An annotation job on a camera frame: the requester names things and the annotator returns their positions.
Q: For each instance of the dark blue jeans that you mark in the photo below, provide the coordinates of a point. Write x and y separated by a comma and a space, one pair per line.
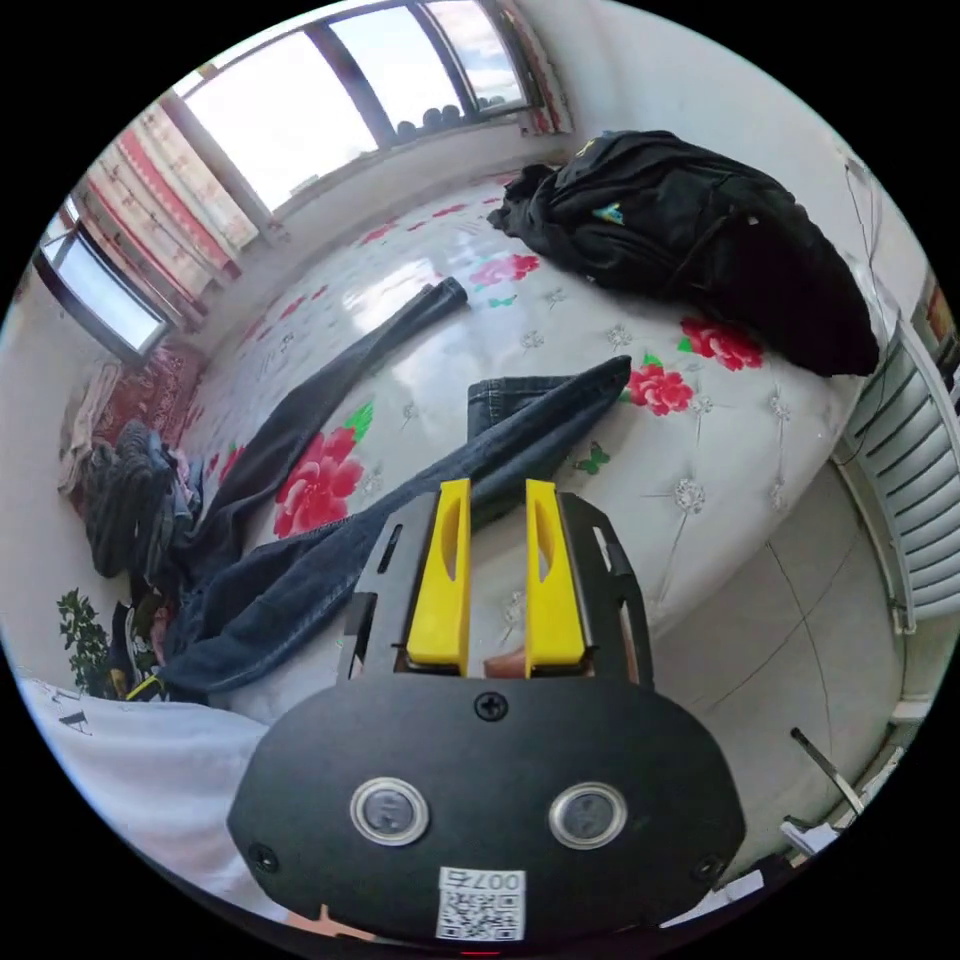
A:
315, 480

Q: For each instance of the bed with floral sheet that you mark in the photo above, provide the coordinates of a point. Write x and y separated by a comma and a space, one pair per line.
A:
465, 315

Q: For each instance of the green plant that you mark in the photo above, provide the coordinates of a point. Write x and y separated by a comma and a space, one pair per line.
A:
84, 637

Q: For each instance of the white radiator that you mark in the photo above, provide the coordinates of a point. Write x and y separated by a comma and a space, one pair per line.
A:
911, 480

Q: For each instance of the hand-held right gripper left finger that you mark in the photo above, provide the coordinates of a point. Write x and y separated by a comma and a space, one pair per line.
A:
439, 592

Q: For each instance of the person's body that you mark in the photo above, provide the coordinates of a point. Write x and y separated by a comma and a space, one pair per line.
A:
150, 780

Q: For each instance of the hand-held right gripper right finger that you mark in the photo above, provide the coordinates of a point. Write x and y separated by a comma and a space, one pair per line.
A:
553, 600

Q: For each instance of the red patterned curtain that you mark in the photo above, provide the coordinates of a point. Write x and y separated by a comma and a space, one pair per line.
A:
161, 195

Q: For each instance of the person's right hand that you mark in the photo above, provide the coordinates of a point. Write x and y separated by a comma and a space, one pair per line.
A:
504, 664

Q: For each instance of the window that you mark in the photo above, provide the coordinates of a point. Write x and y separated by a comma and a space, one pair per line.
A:
337, 97

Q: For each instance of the pile of clothes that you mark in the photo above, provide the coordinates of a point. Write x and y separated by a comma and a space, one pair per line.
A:
135, 495

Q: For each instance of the black jacket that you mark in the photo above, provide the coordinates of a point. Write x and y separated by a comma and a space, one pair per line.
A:
697, 240

